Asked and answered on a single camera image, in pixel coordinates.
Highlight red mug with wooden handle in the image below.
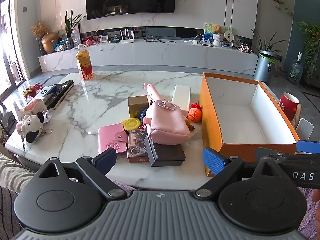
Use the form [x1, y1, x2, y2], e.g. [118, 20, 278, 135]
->
[278, 92, 302, 128]

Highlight white router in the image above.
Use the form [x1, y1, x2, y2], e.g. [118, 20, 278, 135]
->
[119, 29, 137, 44]

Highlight white rounded square device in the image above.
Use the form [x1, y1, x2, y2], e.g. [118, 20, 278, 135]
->
[296, 118, 314, 141]

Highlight red feather ornament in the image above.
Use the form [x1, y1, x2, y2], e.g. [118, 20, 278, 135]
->
[22, 83, 43, 101]

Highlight beige cushion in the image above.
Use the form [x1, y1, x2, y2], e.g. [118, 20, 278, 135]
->
[0, 152, 36, 193]

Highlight white rectangular box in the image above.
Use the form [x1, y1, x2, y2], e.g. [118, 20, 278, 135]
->
[171, 84, 192, 117]

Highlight cow plush keychain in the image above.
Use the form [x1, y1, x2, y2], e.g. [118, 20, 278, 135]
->
[16, 111, 53, 143]

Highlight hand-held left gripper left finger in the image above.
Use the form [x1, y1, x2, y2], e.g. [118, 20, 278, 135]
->
[35, 147, 127, 202]

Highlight clear water jug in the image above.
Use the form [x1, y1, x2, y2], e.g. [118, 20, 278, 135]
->
[288, 52, 304, 85]

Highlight long-leaf green plant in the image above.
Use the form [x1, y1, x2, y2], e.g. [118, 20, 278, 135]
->
[251, 27, 286, 63]

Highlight dried yellow flowers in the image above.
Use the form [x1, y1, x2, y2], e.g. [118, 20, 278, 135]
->
[31, 20, 48, 38]

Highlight orange cardboard box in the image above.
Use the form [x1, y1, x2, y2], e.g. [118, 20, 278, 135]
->
[199, 72, 300, 177]

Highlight dark printed card box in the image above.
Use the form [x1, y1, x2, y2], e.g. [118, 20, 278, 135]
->
[127, 129, 150, 163]

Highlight white marble TV cabinet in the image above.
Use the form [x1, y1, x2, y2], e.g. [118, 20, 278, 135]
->
[38, 39, 259, 76]

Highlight red panda plush toy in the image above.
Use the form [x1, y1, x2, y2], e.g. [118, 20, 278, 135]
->
[139, 108, 196, 132]

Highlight green picture board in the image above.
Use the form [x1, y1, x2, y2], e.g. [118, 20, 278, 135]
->
[203, 22, 233, 46]

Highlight small teddy bear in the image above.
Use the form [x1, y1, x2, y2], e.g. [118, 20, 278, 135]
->
[212, 24, 225, 48]

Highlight black remote control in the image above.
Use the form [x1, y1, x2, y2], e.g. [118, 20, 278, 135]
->
[46, 80, 74, 111]

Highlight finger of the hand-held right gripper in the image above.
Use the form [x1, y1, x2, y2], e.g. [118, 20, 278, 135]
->
[255, 147, 300, 166]
[297, 140, 320, 155]

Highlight pink and white plush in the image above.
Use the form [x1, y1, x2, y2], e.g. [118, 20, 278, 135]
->
[14, 98, 48, 120]

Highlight orange crochet ball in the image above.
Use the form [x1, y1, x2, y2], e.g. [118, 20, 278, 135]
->
[188, 102, 202, 123]

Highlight black and white toy car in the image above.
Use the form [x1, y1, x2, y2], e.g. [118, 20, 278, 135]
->
[238, 42, 252, 54]

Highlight pink zip pouch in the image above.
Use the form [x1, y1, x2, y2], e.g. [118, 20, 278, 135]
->
[146, 100, 192, 145]

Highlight golden round vase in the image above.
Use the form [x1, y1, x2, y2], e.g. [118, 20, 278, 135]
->
[41, 32, 59, 54]

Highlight person's right forearm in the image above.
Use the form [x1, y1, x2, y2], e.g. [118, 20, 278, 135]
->
[312, 187, 320, 224]

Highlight person's striped shorts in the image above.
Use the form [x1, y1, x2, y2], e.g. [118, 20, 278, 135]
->
[0, 185, 23, 240]

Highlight leafy trailing plant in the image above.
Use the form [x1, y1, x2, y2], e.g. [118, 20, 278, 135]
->
[297, 21, 320, 79]

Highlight pink snap wallet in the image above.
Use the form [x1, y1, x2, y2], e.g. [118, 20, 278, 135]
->
[98, 124, 127, 159]

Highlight potted green plant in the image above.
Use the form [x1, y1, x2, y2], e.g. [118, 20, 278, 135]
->
[64, 9, 86, 50]

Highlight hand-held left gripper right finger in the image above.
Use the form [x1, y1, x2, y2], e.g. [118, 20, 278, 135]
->
[194, 147, 284, 202]

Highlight grey trash bin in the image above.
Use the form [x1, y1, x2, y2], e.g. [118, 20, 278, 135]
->
[253, 50, 276, 84]

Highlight blue and white box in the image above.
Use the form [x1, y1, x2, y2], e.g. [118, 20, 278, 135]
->
[37, 85, 60, 100]

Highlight black rectangular box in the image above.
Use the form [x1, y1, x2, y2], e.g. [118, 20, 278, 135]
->
[144, 136, 187, 167]

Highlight brown cardboard box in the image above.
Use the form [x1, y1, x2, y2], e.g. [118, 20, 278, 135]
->
[128, 95, 150, 119]

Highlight orange drink bottle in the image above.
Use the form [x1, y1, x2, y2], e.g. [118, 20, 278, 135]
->
[76, 44, 95, 80]

